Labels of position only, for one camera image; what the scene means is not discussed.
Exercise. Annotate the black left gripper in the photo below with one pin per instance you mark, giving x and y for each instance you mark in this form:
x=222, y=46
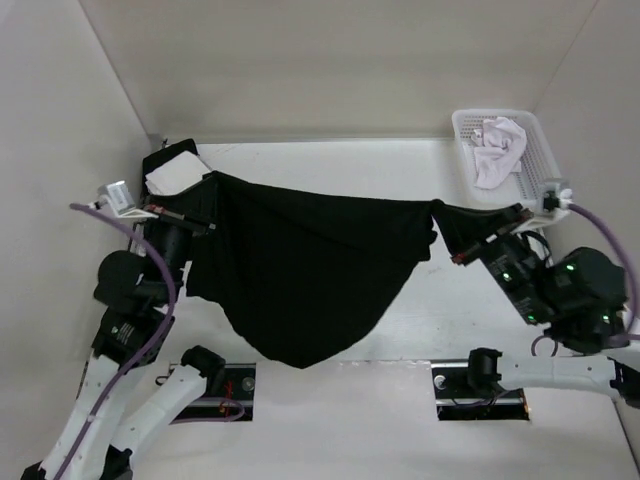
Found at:
x=179, y=216

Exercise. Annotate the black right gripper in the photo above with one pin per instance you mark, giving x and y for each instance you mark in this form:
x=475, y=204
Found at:
x=517, y=220

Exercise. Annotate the black tank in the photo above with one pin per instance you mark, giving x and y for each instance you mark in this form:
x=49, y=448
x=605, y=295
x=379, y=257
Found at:
x=167, y=153
x=303, y=276

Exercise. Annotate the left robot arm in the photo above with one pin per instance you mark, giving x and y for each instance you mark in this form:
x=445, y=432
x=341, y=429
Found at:
x=139, y=290

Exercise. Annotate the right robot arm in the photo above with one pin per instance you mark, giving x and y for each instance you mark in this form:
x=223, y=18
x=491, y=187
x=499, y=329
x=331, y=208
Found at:
x=584, y=302

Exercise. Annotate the folded white tank top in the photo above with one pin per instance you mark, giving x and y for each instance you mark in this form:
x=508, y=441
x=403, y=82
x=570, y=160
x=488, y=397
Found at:
x=177, y=175

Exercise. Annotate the folded black tank top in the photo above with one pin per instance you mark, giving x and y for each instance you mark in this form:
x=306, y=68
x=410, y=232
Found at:
x=167, y=153

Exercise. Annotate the crumpled white tank top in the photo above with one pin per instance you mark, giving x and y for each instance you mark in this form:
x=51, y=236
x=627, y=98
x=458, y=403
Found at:
x=499, y=145

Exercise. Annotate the white perforated plastic basket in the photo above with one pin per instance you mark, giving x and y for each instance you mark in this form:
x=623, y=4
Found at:
x=538, y=163

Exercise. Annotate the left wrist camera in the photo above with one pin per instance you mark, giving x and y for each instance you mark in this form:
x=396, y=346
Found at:
x=116, y=199

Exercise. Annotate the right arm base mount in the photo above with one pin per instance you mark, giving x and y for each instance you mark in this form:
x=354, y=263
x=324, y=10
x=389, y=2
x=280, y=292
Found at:
x=457, y=400

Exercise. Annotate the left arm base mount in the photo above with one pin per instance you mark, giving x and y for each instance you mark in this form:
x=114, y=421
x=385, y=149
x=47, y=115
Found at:
x=228, y=399

